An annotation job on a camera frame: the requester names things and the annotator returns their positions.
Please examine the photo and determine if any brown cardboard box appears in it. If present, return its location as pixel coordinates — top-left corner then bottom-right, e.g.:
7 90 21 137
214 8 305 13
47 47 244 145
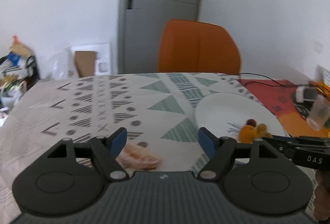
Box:
74 51 96 78

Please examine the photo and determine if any white power adapter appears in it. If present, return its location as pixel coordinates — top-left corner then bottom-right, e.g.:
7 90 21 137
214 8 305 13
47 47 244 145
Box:
295 86 318 103

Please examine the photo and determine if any person's right hand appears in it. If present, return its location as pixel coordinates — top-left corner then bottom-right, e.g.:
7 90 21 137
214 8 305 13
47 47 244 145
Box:
313 170 330 221

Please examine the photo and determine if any white wall socket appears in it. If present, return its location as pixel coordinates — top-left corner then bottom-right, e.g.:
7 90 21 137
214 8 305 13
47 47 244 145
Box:
313 40 323 54

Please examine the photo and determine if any yellow snack bag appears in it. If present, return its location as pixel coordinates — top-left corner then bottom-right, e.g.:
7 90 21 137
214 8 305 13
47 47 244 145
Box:
317 66 330 100

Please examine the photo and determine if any patterned white tablecloth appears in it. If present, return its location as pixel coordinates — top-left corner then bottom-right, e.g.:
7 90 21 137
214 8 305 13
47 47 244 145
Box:
0 72 330 224

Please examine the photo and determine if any large orange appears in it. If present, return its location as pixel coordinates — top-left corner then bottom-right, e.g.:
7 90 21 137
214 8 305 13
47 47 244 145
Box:
238 125 257 144

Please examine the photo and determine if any clear plastic bag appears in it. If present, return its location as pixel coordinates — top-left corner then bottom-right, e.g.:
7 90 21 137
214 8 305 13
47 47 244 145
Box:
47 48 77 80

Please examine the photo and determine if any white foam packaging board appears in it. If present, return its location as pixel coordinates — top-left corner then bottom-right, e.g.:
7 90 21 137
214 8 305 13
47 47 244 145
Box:
69 43 111 77

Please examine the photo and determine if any black metal rack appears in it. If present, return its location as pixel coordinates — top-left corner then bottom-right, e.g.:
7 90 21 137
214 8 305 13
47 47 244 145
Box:
25 55 40 83

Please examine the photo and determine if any white ceramic plate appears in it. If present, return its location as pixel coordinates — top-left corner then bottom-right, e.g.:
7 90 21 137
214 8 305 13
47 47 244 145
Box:
194 92 288 140

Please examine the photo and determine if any black cable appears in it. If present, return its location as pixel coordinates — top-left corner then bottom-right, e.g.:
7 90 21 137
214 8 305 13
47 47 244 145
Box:
238 72 326 93

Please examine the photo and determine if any yellow round fruit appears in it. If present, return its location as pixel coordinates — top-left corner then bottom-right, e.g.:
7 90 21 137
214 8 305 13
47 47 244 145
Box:
256 123 272 138

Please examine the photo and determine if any peeled pomelo segment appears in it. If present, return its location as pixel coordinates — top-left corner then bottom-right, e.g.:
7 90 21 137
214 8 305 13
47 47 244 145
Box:
116 143 162 170

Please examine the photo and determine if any red orange cartoon mat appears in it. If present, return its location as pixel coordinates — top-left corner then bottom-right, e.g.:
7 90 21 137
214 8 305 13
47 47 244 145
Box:
238 78 329 138

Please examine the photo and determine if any frosted plastic cup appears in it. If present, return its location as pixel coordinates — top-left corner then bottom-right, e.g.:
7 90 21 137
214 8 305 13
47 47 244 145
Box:
306 95 329 131

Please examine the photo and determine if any grey door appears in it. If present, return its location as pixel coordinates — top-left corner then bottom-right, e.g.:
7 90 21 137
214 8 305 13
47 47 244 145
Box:
118 0 200 73

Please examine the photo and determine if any orange chair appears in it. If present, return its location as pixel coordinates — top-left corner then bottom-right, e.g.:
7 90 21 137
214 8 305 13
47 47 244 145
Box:
157 19 241 75

